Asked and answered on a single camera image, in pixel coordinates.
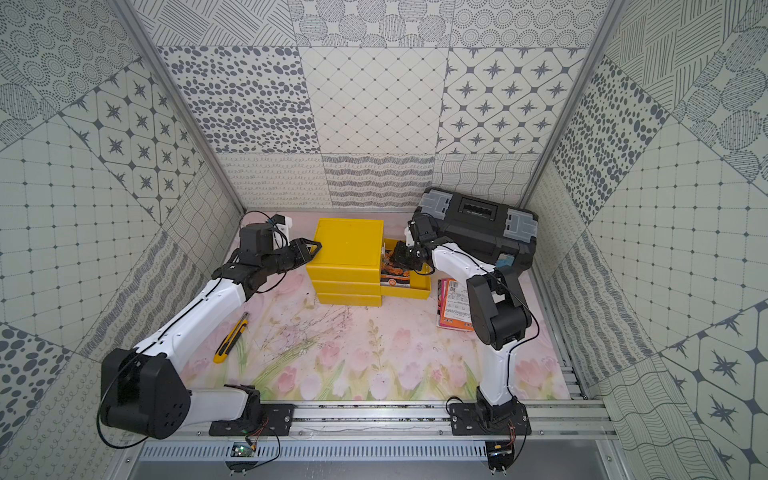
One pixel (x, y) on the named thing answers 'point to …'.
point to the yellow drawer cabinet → (347, 270)
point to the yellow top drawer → (419, 285)
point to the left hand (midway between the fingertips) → (316, 244)
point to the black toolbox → (497, 235)
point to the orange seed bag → (393, 274)
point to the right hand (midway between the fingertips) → (393, 262)
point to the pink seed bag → (453, 305)
